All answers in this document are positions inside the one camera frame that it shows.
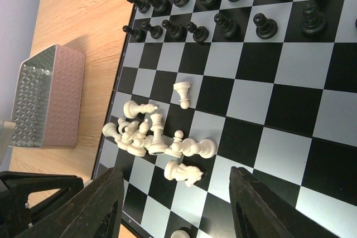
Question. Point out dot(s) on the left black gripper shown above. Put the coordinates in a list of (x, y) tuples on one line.
[(27, 198)]

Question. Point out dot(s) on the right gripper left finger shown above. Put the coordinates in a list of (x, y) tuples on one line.
[(95, 211)]

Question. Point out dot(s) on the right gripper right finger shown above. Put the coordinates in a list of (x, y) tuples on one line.
[(259, 212)]

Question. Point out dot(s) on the white corner rook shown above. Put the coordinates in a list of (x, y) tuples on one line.
[(180, 234)]

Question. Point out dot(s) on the white rook piece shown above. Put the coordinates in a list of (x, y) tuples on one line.
[(205, 148)]

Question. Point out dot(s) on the pile of white pieces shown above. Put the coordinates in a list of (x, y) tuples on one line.
[(130, 136)]

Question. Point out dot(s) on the folding magnetic chess board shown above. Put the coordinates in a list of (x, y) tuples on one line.
[(283, 108)]

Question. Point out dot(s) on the standing white queen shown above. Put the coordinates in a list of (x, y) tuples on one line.
[(157, 146)]

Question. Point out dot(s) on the silver embossed metal tin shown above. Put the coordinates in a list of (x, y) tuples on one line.
[(47, 101)]

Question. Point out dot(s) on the lone fallen white pawn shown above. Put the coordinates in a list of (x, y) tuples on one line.
[(182, 89)]

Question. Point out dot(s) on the black pawn a7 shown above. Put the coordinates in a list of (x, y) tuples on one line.
[(137, 34)]

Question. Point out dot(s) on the black pawn f7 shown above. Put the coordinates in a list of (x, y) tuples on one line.
[(266, 28)]

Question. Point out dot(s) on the black pawn e7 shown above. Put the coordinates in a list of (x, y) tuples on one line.
[(228, 27)]

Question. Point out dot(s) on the black pawn d7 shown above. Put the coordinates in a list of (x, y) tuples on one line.
[(200, 33)]

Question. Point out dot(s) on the black pawn b7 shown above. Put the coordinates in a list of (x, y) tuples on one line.
[(155, 31)]

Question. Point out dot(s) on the black pawn g7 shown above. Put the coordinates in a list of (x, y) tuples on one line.
[(313, 20)]

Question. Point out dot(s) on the black pawn c7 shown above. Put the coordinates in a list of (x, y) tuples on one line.
[(176, 31)]

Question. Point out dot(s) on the black rook a8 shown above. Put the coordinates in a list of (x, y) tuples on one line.
[(143, 6)]

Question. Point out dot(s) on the black knight b8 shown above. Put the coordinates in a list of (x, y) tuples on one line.
[(160, 6)]

